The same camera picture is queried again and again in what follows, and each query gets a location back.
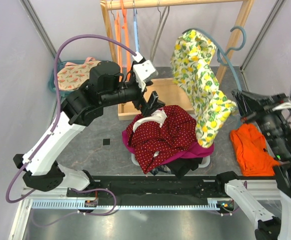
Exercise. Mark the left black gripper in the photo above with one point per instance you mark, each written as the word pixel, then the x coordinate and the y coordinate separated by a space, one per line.
pixel 147 108

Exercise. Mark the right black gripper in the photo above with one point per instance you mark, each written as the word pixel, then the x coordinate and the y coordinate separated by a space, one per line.
pixel 252 107

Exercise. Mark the red polka dot skirt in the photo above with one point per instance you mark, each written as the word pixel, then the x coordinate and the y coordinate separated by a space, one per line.
pixel 154 142

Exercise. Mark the magenta skirt grey lining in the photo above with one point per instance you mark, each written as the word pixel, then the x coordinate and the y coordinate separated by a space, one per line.
pixel 194 151

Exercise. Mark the navy plaid skirt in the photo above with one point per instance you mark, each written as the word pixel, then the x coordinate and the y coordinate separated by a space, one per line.
pixel 161 169

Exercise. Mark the black pleated skirt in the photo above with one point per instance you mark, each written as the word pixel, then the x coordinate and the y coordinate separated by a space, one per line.
pixel 181 166

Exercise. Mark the lemon print garment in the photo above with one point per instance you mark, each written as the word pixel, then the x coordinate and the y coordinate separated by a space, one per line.
pixel 190 64

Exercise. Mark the light blue hanger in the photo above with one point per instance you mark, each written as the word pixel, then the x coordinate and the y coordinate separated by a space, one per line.
pixel 135 27

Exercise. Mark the orange plastic hanger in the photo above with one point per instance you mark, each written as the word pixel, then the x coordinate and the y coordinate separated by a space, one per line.
pixel 118 37

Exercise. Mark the grey hanger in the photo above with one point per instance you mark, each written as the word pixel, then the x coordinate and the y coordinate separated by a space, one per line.
pixel 163 16

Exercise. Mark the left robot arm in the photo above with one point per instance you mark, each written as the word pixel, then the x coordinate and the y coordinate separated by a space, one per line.
pixel 102 89

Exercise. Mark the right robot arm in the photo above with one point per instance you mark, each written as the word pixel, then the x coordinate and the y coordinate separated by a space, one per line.
pixel 277 131

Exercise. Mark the wooden clothes rack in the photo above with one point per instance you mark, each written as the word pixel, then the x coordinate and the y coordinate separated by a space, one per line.
pixel 172 95

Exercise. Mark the orange cloth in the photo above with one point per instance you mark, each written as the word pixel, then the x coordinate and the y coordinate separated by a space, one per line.
pixel 251 152

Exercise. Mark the small black floor square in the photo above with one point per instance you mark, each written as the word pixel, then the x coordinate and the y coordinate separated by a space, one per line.
pixel 106 142

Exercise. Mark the white perforated basket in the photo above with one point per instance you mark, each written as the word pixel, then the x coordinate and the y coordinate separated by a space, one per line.
pixel 205 161

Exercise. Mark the floral pink cloth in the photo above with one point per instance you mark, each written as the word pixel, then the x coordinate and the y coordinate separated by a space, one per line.
pixel 73 75

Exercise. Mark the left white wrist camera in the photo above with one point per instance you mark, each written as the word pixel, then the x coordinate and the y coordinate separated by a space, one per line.
pixel 144 71

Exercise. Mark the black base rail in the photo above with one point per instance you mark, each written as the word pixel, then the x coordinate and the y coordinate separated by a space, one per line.
pixel 161 189

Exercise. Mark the white cable duct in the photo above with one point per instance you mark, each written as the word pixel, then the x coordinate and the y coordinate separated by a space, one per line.
pixel 102 204

